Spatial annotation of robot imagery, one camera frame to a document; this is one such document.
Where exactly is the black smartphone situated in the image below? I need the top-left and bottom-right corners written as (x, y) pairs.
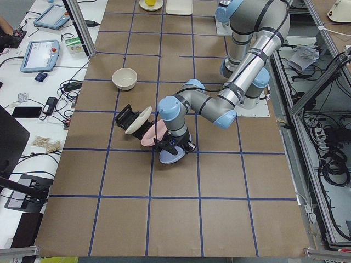
top-left (12, 106), bottom-right (42, 118)

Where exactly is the green white box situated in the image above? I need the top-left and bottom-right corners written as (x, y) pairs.
top-left (65, 37), bottom-right (83, 54)

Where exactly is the pink plate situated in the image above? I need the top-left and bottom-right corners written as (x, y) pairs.
top-left (141, 119), bottom-right (167, 147)

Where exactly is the teach pendant tablet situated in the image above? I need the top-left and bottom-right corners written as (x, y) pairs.
top-left (20, 39), bottom-right (60, 73)
top-left (33, 4), bottom-right (70, 30)

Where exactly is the black dish rack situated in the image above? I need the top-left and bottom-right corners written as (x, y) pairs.
top-left (115, 104), bottom-right (154, 140)

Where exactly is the light blue plate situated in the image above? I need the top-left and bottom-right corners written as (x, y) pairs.
top-left (159, 146), bottom-right (185, 164)

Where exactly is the yellow lemon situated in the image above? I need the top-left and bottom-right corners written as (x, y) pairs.
top-left (145, 0), bottom-right (156, 7)

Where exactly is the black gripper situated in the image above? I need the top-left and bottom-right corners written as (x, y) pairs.
top-left (154, 130), bottom-right (196, 156)

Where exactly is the cream plate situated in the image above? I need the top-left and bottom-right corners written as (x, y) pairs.
top-left (124, 105), bottom-right (152, 134)

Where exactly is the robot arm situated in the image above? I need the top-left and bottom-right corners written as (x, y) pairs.
top-left (154, 1), bottom-right (290, 156)

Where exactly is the aluminium frame post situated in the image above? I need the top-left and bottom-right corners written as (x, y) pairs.
top-left (62, 0), bottom-right (96, 58)

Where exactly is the white round plate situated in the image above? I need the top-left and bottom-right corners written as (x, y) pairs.
top-left (139, 0), bottom-right (163, 12)

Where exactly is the black power adapter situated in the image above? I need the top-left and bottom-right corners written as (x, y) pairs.
top-left (43, 96), bottom-right (58, 115)

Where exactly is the cream bowl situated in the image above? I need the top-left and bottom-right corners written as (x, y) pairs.
top-left (112, 68), bottom-right (137, 90)

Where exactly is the white rectangular tray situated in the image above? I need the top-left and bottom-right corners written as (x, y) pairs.
top-left (166, 0), bottom-right (193, 15)

